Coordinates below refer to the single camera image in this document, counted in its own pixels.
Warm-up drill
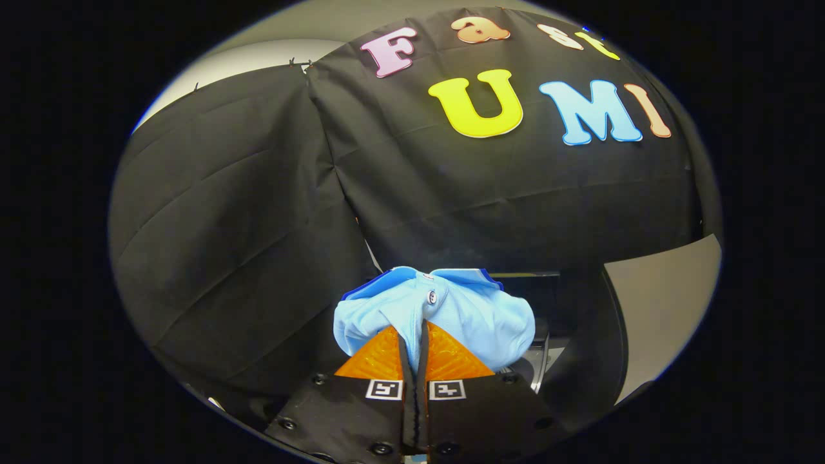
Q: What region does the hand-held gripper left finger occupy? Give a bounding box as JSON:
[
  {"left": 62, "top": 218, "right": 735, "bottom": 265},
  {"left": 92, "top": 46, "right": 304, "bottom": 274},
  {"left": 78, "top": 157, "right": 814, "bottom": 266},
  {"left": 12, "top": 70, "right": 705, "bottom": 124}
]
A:
[{"left": 264, "top": 324, "right": 421, "bottom": 463}]

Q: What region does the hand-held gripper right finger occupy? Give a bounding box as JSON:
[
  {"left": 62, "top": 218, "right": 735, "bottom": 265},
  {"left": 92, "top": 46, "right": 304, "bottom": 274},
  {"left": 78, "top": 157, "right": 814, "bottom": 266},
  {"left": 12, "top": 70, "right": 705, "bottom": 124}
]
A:
[{"left": 420, "top": 319, "right": 563, "bottom": 463}]

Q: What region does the light blue polo shirt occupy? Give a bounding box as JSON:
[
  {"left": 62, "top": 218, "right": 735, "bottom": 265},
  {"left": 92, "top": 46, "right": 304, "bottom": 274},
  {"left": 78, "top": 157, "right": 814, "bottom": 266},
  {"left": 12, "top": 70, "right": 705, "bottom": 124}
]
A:
[{"left": 333, "top": 266, "right": 537, "bottom": 373}]

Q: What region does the black backdrop cloth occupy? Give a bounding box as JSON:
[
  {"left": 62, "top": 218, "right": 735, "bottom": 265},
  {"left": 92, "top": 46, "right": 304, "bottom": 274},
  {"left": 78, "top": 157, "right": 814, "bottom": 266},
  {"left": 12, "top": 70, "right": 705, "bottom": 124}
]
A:
[{"left": 110, "top": 6, "right": 723, "bottom": 426}]

